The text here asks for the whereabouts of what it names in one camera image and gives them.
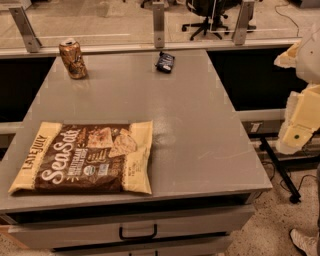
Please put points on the dark blue rxbar wrapper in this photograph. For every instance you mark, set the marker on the dark blue rxbar wrapper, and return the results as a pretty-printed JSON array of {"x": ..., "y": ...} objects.
[{"x": 165, "y": 62}]

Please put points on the black drawer handle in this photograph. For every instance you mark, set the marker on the black drawer handle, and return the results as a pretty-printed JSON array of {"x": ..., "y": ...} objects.
[{"x": 137, "y": 234}]

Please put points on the black stand leg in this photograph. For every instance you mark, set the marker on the black stand leg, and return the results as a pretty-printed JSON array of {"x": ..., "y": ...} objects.
[{"x": 295, "y": 195}]

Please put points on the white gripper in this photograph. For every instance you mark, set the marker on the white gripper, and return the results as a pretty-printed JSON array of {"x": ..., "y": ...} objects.
[{"x": 310, "y": 60}]

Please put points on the right metal railing bracket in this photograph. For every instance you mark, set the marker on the right metal railing bracket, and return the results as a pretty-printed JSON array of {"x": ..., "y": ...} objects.
[{"x": 242, "y": 25}]

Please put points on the brown Sea Salt chip bag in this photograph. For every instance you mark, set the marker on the brown Sea Salt chip bag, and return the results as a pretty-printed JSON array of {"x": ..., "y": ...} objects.
[{"x": 87, "y": 158}]

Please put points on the metal railing bracket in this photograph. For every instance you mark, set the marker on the metal railing bracket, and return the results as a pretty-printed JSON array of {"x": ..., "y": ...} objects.
[
  {"x": 242, "y": 25},
  {"x": 158, "y": 24},
  {"x": 31, "y": 42}
]

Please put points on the golden brown soda can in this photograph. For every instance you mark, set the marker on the golden brown soda can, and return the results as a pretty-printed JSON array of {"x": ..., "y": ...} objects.
[{"x": 72, "y": 58}]

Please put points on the middle metal railing bracket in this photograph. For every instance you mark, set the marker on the middle metal railing bracket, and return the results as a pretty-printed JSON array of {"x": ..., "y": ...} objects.
[{"x": 158, "y": 24}]

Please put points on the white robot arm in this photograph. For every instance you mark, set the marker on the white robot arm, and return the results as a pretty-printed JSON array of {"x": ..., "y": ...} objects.
[{"x": 307, "y": 64}]

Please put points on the white sneaker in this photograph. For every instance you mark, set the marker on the white sneaker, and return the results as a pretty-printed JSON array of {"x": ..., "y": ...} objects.
[{"x": 307, "y": 245}]

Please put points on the grey top drawer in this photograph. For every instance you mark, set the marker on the grey top drawer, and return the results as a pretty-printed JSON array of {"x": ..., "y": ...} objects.
[{"x": 104, "y": 230}]

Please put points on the grey lower drawer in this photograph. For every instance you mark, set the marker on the grey lower drawer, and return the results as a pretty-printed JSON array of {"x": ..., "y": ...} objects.
[{"x": 200, "y": 246}]

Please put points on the left metal railing bracket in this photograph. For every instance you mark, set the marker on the left metal railing bracket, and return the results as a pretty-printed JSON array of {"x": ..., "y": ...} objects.
[{"x": 31, "y": 42}]

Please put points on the grey drawer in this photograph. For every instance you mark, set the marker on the grey drawer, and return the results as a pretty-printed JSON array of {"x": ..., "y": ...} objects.
[
  {"x": 104, "y": 230},
  {"x": 200, "y": 246}
]

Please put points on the black office chair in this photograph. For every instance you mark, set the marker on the black office chair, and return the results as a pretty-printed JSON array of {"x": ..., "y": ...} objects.
[{"x": 212, "y": 11}]

